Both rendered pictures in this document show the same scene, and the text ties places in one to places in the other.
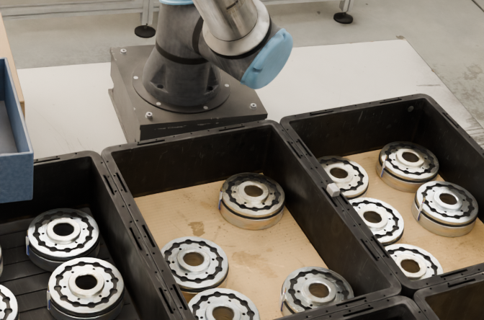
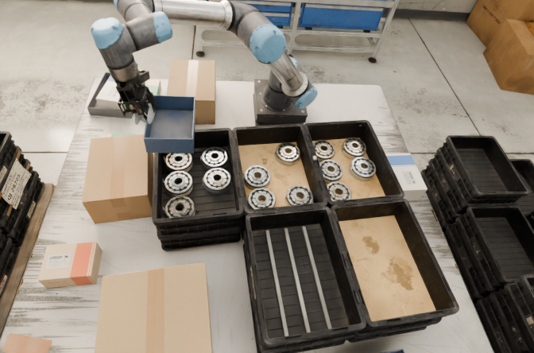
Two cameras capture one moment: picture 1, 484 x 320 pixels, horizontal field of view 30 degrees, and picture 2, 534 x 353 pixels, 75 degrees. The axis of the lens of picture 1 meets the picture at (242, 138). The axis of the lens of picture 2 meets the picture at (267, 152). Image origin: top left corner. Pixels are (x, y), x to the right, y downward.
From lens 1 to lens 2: 0.29 m
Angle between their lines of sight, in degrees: 16
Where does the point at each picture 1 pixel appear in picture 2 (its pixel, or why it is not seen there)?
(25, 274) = (199, 169)
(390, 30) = (391, 67)
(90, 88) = (246, 92)
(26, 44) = (242, 57)
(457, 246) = (362, 184)
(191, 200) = (265, 149)
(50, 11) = not seen: hidden behind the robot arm
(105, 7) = not seen: hidden behind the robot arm
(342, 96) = (344, 108)
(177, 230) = (257, 160)
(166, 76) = (269, 95)
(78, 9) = not seen: hidden behind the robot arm
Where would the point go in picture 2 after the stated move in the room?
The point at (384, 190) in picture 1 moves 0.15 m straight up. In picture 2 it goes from (341, 157) to (351, 133)
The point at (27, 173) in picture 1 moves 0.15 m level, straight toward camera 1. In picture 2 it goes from (191, 145) to (180, 184)
